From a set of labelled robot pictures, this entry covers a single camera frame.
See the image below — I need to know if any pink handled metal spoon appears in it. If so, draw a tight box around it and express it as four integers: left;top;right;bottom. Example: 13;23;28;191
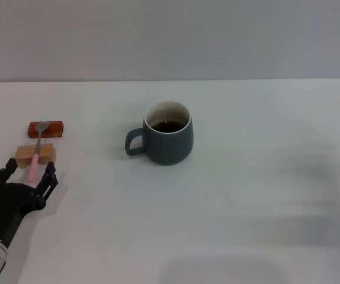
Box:
27;121;50;182

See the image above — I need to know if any light wooden spoon rest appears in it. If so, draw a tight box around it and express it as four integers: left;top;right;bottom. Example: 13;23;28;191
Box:
15;143;57;169

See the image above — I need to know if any dark grey ceramic mug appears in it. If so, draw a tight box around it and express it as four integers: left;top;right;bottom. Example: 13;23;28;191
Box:
124;101;194;166

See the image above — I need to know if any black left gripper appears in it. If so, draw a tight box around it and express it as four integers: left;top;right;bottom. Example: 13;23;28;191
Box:
0;157;59;247

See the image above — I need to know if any reddish brown rectangular block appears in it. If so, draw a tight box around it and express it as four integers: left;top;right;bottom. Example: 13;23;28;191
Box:
27;121;65;139

